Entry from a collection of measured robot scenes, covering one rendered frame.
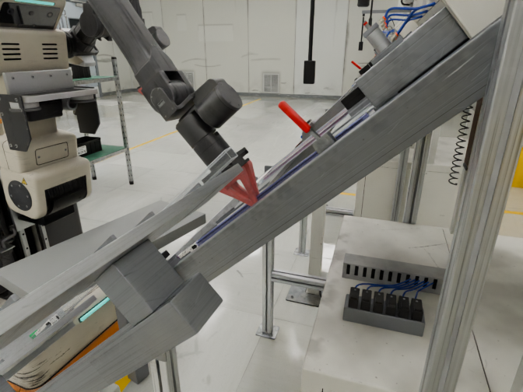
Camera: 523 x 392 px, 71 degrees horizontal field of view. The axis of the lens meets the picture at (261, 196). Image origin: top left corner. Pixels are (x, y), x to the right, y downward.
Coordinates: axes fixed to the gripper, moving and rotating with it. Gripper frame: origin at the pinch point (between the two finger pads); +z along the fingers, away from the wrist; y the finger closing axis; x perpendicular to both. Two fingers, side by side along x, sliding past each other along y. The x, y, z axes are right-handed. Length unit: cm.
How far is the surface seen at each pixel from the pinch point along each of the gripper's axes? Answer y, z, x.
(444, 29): -5.7, -3.8, -39.4
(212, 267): -10.2, 4.1, 9.4
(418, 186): 60, 34, -16
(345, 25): 871, -110, 20
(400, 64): -5.8, -3.7, -33.3
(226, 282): 89, 36, 96
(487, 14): -7.7, -2.2, -43.4
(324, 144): -6.9, -1.3, -19.2
